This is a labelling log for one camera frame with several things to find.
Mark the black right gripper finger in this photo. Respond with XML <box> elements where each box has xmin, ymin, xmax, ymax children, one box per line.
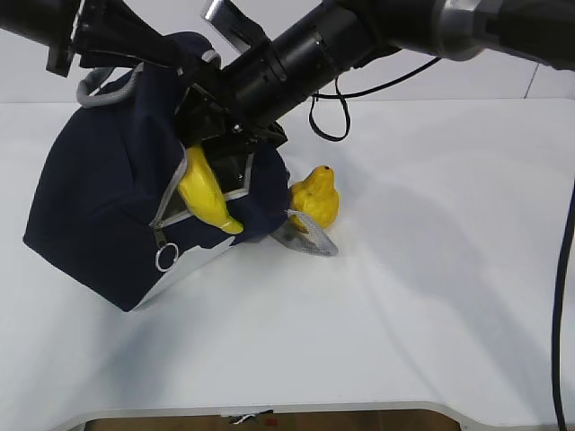
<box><xmin>246</xmin><ymin>128</ymin><xmax>288</xmax><ymax>146</ymax></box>
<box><xmin>174</xmin><ymin>84</ymin><xmax>233</xmax><ymax>146</ymax></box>

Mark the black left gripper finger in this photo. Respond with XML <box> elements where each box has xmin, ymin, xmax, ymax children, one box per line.
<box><xmin>105</xmin><ymin>1</ymin><xmax>181</xmax><ymax>67</ymax></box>
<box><xmin>78</xmin><ymin>49</ymin><xmax>153</xmax><ymax>68</ymax></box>

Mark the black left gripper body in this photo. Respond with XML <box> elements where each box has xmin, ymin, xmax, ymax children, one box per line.
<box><xmin>46</xmin><ymin>1</ymin><xmax>116</xmax><ymax>76</ymax></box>

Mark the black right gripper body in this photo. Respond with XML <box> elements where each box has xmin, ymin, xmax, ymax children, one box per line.
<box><xmin>190</xmin><ymin>40</ymin><xmax>288</xmax><ymax>138</ymax></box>

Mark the yellow banana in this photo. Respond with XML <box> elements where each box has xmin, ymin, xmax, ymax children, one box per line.
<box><xmin>178</xmin><ymin>145</ymin><xmax>243</xmax><ymax>235</ymax></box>

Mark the yellow pear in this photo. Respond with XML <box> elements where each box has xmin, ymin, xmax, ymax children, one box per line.
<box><xmin>289</xmin><ymin>165</ymin><xmax>340</xmax><ymax>229</ymax></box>

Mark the navy blue lunch bag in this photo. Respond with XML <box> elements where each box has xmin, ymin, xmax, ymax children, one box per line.
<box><xmin>22</xmin><ymin>31</ymin><xmax>339</xmax><ymax>313</ymax></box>

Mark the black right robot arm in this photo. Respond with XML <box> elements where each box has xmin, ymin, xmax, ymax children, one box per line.
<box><xmin>175</xmin><ymin>1</ymin><xmax>574</xmax><ymax>145</ymax></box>

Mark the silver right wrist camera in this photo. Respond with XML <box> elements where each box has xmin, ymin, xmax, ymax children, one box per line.
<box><xmin>200</xmin><ymin>0</ymin><xmax>270</xmax><ymax>54</ymax></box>

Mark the black cable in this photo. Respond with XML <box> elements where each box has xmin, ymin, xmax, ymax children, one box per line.
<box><xmin>307</xmin><ymin>56</ymin><xmax>446</xmax><ymax>141</ymax></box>

